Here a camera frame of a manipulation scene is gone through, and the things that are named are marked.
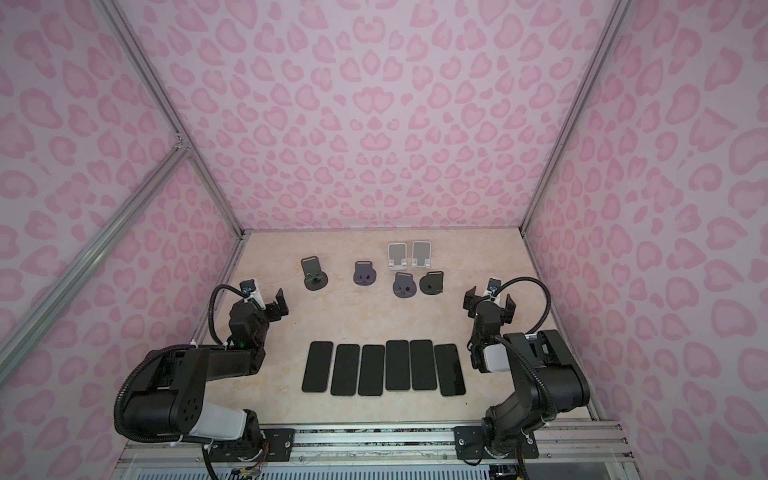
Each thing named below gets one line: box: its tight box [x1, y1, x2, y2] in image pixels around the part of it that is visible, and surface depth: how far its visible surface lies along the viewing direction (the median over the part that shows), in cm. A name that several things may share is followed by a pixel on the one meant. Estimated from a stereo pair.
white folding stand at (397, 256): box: [388, 242, 408, 271], surface depth 109 cm
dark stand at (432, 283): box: [419, 271, 444, 295], surface depth 102 cm
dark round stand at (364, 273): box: [353, 260, 377, 286], surface depth 106 cm
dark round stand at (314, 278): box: [301, 256, 328, 291], surface depth 102 cm
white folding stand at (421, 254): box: [412, 240, 431, 269], surface depth 109 cm
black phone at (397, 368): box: [385, 340, 411, 391], surface depth 90 cm
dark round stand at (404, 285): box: [393, 272, 417, 298], surface depth 102 cm
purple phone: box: [301, 341, 333, 393], surface depth 87 cm
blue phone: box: [330, 344, 360, 396], surface depth 87 cm
